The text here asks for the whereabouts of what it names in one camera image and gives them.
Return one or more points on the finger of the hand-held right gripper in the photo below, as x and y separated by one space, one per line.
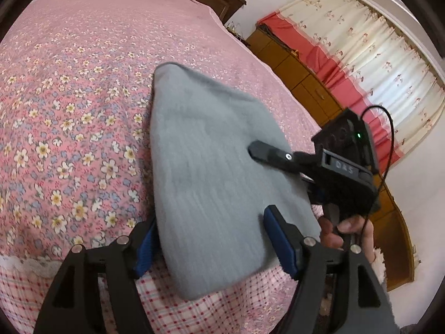
314 193
274 153

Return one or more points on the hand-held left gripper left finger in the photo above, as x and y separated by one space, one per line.
145 250

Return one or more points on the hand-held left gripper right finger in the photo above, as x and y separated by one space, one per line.
280 241

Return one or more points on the grey pants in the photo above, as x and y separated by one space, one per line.
215 181

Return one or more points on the person's right hand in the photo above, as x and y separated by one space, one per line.
361 229

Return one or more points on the long wooden drawer cabinet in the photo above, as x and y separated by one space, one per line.
306 80

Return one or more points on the cream and red printed curtain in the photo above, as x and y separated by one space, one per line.
365 59

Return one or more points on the cluttered bedside table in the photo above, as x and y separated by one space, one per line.
238 33

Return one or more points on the bed with pink floral bedspread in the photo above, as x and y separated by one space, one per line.
87 94

